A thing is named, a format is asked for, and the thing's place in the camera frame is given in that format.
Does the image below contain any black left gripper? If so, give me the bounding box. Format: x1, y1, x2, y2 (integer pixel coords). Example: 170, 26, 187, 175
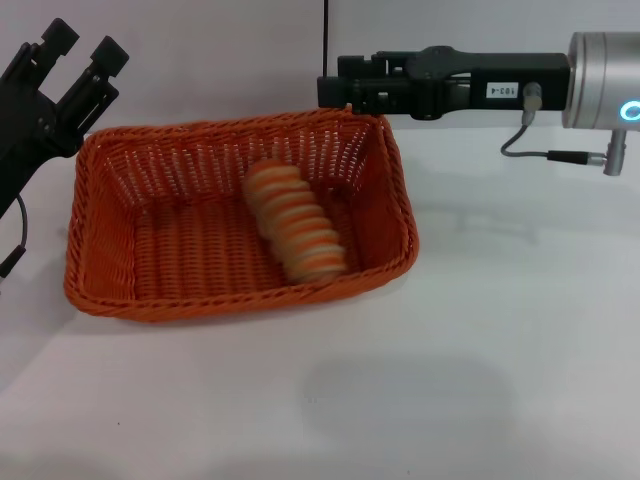
0, 18, 130, 219

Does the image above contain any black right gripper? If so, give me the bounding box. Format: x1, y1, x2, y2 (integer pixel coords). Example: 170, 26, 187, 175
317, 45, 571, 121

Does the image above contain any orange striped bread loaf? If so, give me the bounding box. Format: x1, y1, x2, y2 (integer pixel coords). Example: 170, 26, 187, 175
243, 158, 347, 286

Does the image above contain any orange woven plastic basket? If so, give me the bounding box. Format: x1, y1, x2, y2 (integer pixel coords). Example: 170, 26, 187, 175
63, 108, 420, 324

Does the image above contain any black vertical wall strip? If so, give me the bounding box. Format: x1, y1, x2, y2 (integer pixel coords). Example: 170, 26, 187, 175
322, 0, 330, 79

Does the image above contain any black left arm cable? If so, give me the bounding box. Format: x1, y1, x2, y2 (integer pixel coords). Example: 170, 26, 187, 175
0, 194, 29, 279

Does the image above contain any grey right arm cable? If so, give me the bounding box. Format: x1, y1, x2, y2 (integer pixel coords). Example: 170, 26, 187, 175
501, 82, 609, 164

